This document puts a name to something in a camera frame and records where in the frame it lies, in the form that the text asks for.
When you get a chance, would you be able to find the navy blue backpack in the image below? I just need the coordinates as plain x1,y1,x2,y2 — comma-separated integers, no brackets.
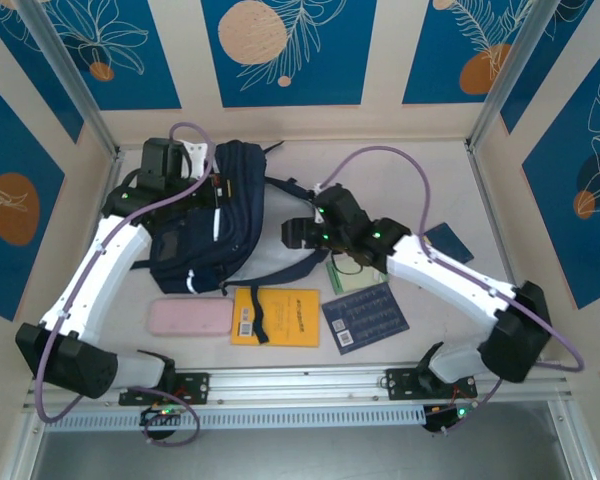
122,139,334,346

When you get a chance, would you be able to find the aluminium frame post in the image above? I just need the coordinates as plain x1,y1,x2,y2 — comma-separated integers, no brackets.
15,0,121,159
467,0,554,151

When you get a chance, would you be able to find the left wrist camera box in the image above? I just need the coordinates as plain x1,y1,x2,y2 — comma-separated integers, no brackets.
181,141,217,179

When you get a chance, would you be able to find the aluminium frame leg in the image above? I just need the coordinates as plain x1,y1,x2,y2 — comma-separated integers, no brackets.
7,412,49,480
547,399,599,480

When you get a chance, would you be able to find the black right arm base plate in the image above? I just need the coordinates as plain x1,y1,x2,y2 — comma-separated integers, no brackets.
385,367,479,402

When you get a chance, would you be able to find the green notepad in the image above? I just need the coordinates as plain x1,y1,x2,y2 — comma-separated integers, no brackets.
325,254,392,296

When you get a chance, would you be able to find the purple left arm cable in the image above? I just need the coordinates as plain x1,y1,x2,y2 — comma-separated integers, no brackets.
32,122,216,446

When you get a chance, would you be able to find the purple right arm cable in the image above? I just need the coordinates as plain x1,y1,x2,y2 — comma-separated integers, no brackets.
322,145,586,434

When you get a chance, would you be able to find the small black controller board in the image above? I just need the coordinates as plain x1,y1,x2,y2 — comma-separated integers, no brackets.
423,403,476,435
138,405,187,429

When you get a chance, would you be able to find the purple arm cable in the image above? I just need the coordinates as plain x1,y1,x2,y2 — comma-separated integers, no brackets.
322,145,586,434
32,122,216,446

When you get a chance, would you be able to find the pink pencil case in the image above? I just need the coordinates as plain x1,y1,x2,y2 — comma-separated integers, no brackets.
147,298,233,337

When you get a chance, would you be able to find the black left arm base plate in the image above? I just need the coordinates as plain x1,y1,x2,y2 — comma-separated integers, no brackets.
118,372,211,407

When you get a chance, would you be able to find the dark blue notebook with barcode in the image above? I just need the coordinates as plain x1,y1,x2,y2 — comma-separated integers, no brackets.
320,281,410,355

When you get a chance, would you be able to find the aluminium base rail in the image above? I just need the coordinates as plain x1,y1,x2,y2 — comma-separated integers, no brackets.
22,367,574,412

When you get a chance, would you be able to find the aluminium side rail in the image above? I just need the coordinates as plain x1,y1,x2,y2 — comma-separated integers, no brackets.
54,149,124,371
464,139,541,361

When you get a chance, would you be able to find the dark blue book yellow label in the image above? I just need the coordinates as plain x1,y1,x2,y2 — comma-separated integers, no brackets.
422,222,475,265

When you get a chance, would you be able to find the grey slotted cable duct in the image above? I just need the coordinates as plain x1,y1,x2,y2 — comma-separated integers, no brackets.
42,404,427,434

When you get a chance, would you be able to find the yellow notebook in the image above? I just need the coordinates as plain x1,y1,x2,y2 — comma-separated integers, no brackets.
229,287,321,348

